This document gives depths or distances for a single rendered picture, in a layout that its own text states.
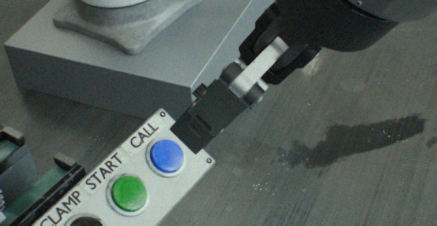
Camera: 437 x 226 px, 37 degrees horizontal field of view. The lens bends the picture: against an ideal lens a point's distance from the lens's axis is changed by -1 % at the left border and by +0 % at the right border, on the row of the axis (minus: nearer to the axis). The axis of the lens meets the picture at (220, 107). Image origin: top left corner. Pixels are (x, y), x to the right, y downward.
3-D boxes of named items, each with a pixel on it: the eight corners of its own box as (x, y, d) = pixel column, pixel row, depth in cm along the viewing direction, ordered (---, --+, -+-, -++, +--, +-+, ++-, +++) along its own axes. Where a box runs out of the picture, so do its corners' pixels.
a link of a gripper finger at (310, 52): (328, 44, 38) (317, 57, 37) (238, 125, 47) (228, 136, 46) (278, -4, 38) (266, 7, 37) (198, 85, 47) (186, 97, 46)
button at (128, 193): (125, 223, 54) (132, 217, 52) (99, 197, 54) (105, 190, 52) (148, 199, 55) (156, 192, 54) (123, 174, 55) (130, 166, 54)
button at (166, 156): (162, 184, 57) (171, 177, 55) (138, 160, 57) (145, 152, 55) (184, 163, 58) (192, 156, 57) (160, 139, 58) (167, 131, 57)
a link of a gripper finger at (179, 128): (240, 113, 47) (234, 119, 47) (201, 149, 53) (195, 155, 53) (209, 83, 47) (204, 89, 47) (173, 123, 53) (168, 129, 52)
